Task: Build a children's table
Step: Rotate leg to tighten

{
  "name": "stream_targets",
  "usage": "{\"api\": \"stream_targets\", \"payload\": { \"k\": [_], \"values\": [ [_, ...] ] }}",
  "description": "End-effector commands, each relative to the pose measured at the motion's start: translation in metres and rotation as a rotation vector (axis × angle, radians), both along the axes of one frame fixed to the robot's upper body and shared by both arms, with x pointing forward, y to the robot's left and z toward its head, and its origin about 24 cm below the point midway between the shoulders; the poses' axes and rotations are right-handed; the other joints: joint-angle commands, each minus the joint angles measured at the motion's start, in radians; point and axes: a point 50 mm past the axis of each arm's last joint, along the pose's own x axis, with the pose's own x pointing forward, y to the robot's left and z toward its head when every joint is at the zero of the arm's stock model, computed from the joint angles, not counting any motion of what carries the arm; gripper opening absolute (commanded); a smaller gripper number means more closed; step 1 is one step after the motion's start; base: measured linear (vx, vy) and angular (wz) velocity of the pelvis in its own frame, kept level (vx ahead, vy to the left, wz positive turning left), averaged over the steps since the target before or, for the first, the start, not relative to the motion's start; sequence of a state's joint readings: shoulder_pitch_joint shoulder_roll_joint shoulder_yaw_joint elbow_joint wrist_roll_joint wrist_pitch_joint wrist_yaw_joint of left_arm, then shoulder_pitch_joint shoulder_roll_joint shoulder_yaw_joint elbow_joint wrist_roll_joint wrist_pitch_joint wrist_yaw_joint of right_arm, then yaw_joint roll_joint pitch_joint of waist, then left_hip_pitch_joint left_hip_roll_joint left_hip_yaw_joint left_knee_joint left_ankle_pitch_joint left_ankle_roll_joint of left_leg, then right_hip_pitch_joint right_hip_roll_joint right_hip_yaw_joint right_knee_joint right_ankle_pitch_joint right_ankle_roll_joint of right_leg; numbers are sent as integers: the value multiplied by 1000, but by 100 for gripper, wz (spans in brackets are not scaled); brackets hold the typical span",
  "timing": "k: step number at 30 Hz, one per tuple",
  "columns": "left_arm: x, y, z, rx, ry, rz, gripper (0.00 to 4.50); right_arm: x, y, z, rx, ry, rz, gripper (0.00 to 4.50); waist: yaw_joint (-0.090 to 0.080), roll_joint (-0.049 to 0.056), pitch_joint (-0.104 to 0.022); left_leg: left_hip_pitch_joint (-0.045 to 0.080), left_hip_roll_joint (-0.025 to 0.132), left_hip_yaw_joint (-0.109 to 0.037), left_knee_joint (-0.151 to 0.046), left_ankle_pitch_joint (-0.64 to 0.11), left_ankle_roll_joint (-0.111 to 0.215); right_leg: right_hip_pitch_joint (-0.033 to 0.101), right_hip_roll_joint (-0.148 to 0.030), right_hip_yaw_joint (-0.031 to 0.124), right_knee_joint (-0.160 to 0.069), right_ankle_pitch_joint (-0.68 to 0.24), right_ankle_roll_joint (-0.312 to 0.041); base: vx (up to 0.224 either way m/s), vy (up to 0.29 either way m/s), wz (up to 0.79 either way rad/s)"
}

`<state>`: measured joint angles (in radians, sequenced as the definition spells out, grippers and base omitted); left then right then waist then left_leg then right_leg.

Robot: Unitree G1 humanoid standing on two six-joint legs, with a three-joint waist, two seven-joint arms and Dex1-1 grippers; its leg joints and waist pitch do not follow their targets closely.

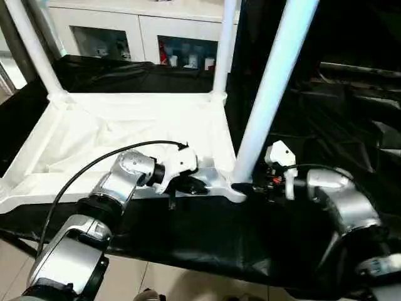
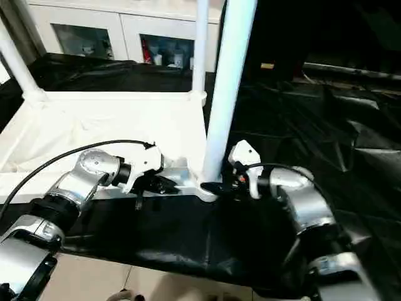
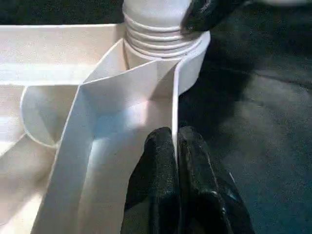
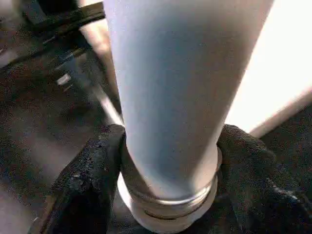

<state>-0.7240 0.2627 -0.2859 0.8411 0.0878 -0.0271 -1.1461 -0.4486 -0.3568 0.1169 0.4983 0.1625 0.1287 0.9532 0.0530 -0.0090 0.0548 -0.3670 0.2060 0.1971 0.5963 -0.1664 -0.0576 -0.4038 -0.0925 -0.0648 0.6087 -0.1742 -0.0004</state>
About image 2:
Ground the white plastic table leg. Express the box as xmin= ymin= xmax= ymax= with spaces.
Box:
xmin=190 ymin=0 xmax=211 ymax=105
xmin=199 ymin=0 xmax=259 ymax=199
xmin=0 ymin=18 xmax=46 ymax=105

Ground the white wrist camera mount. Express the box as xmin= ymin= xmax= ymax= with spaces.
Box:
xmin=227 ymin=140 xmax=263 ymax=201
xmin=122 ymin=145 xmax=165 ymax=196

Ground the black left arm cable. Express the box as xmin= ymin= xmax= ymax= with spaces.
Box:
xmin=0 ymin=139 xmax=155 ymax=218

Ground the grey curtain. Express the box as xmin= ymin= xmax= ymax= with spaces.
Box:
xmin=0 ymin=0 xmax=48 ymax=60

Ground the white cabinet with glass doors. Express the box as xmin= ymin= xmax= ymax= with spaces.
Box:
xmin=28 ymin=0 xmax=224 ymax=74

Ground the black mat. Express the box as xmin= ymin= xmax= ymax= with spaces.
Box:
xmin=0 ymin=51 xmax=401 ymax=298

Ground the grey left robot foot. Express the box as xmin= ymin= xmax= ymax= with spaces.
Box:
xmin=105 ymin=288 xmax=143 ymax=301

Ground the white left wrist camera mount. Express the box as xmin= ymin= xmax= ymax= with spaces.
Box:
xmin=122 ymin=145 xmax=165 ymax=196

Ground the black metal bar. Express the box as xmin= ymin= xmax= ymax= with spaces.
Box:
xmin=303 ymin=60 xmax=401 ymax=80

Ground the white plastic table top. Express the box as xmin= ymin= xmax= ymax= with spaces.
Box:
xmin=0 ymin=90 xmax=221 ymax=204

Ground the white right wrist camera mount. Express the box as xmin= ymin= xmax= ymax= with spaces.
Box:
xmin=227 ymin=140 xmax=263 ymax=201

